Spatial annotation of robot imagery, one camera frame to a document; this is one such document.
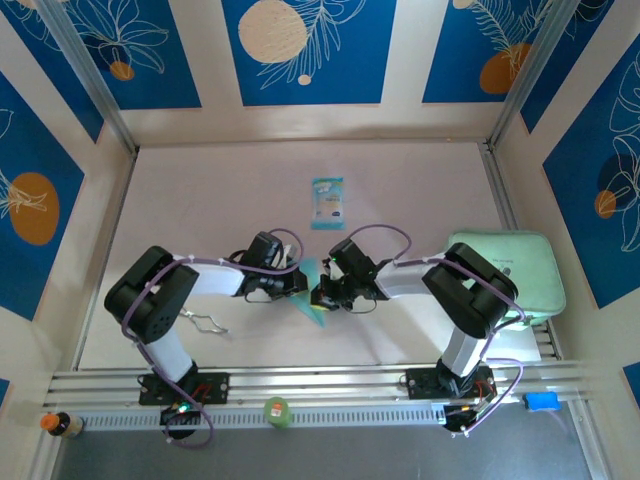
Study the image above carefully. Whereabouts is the light blue paper sheet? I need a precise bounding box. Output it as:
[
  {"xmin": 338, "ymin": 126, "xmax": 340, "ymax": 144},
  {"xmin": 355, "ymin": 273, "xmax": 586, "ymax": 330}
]
[{"xmin": 289, "ymin": 256, "xmax": 329, "ymax": 329}]

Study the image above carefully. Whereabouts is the blue printed snack packet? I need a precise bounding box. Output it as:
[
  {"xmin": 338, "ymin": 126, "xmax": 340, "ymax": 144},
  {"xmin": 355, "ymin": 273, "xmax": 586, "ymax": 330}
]
[{"xmin": 310, "ymin": 176, "xmax": 348, "ymax": 232}]

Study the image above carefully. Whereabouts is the black device at table edge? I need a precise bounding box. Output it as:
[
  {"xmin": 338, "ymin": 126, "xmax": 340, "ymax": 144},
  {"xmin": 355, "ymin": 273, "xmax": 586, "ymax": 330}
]
[{"xmin": 480, "ymin": 141, "xmax": 561, "ymax": 362}]

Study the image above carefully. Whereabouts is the black controller board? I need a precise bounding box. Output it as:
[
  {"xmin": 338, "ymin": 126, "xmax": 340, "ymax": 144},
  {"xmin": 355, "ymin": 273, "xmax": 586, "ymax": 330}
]
[
  {"xmin": 159, "ymin": 399, "xmax": 203, "ymax": 428},
  {"xmin": 441, "ymin": 401, "xmax": 487, "ymax": 434}
]

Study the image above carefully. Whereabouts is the mint green zip case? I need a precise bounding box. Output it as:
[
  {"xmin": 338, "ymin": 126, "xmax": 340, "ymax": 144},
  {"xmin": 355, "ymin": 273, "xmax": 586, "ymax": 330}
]
[{"xmin": 444, "ymin": 229, "xmax": 568, "ymax": 327}]

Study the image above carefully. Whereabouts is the small blue box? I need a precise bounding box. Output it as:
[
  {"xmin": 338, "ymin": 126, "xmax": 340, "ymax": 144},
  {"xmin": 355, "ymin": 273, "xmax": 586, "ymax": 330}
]
[{"xmin": 523, "ymin": 391, "xmax": 561, "ymax": 413}]

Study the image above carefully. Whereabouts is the brown bottle with orange cap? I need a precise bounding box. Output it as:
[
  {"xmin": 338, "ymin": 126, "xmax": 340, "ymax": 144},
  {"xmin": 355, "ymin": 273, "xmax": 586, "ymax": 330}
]
[{"xmin": 39, "ymin": 410, "xmax": 86, "ymax": 440}]

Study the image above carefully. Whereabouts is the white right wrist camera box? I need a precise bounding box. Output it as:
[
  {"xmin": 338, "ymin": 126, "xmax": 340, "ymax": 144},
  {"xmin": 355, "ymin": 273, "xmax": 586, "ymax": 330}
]
[{"xmin": 320, "ymin": 260, "xmax": 343, "ymax": 288}]

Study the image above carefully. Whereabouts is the aluminium mounting rail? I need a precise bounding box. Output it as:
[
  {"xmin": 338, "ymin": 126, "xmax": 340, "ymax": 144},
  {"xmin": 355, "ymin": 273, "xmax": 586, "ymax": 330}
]
[{"xmin": 43, "ymin": 358, "xmax": 597, "ymax": 409}]

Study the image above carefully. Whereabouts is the bent metal wire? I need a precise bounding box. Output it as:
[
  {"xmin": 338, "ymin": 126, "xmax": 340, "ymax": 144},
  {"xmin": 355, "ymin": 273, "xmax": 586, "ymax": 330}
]
[{"xmin": 181, "ymin": 308, "xmax": 231, "ymax": 337}]

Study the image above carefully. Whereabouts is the grey slotted cable duct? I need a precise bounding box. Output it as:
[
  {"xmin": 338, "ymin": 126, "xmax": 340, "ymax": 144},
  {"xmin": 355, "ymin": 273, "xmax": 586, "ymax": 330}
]
[{"xmin": 78, "ymin": 403, "xmax": 452, "ymax": 432}]

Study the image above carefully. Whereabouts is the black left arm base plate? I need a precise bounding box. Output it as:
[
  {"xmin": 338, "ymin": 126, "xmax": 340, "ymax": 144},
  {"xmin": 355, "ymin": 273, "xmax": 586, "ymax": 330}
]
[{"xmin": 137, "ymin": 371, "xmax": 232, "ymax": 407}]

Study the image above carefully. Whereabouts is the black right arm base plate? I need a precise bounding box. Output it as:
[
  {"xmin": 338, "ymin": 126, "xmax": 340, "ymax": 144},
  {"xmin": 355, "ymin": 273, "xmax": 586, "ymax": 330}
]
[{"xmin": 404, "ymin": 366, "xmax": 497, "ymax": 402}]

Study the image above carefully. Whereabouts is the aluminium side rail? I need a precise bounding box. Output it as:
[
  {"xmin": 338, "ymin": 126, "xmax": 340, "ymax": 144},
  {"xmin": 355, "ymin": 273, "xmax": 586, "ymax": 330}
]
[{"xmin": 71, "ymin": 149, "xmax": 140, "ymax": 372}]

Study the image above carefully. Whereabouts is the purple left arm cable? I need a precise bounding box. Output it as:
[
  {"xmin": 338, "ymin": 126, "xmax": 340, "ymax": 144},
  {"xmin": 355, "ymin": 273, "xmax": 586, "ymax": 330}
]
[{"xmin": 121, "ymin": 228, "xmax": 307, "ymax": 450}]

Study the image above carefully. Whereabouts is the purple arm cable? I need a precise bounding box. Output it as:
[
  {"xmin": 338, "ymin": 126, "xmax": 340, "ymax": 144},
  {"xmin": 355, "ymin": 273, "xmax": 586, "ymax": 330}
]
[
  {"xmin": 344, "ymin": 222, "xmax": 527, "ymax": 438},
  {"xmin": 121, "ymin": 228, "xmax": 307, "ymax": 450}
]

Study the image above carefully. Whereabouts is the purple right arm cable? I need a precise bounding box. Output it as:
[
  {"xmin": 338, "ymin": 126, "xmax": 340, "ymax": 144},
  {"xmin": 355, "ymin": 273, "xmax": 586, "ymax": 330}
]
[{"xmin": 344, "ymin": 222, "xmax": 527, "ymax": 438}]

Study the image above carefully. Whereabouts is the aluminium frame post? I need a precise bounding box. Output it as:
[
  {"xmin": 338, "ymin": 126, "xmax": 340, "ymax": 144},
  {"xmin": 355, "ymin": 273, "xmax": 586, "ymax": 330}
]
[
  {"xmin": 36, "ymin": 0, "xmax": 140, "ymax": 154},
  {"xmin": 486, "ymin": 0, "xmax": 577, "ymax": 152}
]

